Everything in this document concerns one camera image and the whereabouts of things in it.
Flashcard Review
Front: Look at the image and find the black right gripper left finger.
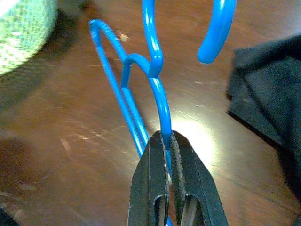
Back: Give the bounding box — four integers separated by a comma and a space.
128, 131, 169, 226

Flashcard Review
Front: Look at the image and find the black garment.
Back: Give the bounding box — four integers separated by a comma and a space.
226, 34, 301, 196

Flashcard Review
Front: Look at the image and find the white woven basket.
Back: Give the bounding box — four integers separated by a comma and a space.
0, 0, 58, 76

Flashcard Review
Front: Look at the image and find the blue wire clothes hanger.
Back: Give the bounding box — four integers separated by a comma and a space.
88, 0, 237, 226

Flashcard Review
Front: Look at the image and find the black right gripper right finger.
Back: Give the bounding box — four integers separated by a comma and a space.
170, 131, 229, 226

